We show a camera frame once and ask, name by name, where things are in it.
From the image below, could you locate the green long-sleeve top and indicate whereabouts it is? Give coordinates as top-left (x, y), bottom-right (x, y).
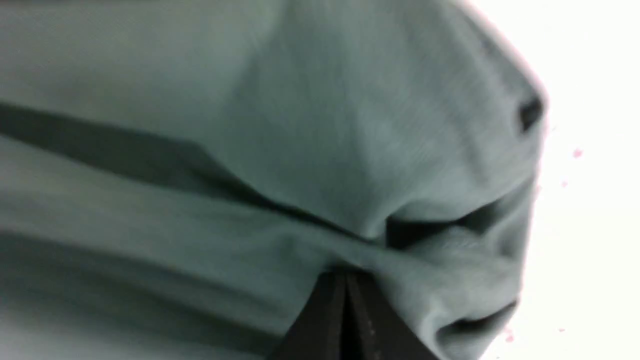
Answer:
top-left (1, 0), bottom-right (545, 360)

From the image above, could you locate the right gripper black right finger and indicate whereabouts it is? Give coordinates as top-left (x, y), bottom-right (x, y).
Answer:
top-left (345, 271), bottom-right (437, 360)

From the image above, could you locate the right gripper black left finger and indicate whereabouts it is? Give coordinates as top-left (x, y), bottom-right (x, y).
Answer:
top-left (267, 272), bottom-right (346, 360)

